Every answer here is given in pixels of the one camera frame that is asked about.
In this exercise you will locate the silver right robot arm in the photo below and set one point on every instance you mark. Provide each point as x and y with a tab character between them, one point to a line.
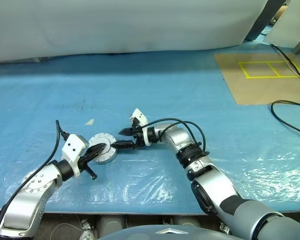
215	185

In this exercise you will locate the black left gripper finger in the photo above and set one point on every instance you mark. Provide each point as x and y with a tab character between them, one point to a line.
96	150
93	174

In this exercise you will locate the brown cardboard box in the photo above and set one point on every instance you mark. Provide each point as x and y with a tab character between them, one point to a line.
281	11

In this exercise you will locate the round silver metal disc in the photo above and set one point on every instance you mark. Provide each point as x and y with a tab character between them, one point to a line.
102	137

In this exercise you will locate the grey rounded cylinder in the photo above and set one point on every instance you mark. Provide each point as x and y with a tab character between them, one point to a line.
110	222
185	221

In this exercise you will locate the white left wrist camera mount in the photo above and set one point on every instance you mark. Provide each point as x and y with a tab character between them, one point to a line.
72	147

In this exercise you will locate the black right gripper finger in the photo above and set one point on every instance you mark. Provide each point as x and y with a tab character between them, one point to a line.
127	132
125	145

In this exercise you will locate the white green patterned object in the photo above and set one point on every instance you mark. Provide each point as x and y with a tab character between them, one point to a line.
86	231

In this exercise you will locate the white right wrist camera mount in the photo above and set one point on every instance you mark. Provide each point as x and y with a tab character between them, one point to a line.
139	115

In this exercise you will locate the dark grey furniture leg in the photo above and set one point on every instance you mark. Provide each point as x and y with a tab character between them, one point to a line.
260	22

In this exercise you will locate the white board panel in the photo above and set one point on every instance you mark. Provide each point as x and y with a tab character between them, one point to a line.
287	25

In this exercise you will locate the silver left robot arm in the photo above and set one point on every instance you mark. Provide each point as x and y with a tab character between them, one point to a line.
22	200

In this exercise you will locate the brown cardboard sheet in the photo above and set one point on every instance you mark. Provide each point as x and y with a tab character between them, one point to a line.
252	87

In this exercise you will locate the grey robot torso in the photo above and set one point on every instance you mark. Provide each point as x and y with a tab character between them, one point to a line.
152	233

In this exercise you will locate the white backdrop sheet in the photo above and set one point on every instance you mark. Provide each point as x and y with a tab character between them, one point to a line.
115	25

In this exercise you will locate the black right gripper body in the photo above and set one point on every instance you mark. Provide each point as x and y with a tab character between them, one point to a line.
138	136

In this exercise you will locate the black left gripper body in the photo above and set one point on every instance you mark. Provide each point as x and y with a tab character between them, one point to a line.
83	160

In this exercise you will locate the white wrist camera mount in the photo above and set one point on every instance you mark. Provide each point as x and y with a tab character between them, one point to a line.
139	115
72	147

